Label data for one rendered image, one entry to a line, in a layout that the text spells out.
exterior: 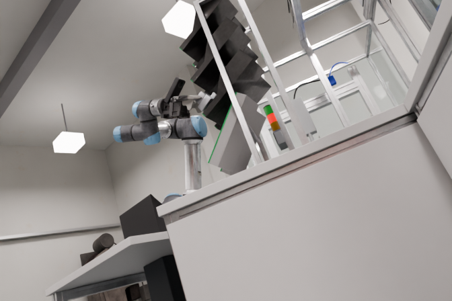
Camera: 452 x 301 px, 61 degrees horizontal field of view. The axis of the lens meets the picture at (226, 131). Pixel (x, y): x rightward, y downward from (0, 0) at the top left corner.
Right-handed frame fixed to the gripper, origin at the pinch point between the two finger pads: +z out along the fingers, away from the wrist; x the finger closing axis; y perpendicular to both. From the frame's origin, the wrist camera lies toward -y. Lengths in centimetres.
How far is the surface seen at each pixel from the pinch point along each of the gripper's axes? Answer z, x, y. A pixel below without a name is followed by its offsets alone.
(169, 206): 15, 36, 40
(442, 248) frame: 81, 19, 47
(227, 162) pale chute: 11.8, -0.4, 25.9
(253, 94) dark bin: 13.5, -17.9, -3.5
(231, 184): 32, 30, 33
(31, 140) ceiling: -744, -387, -50
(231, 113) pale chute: 15.6, 3.5, 8.3
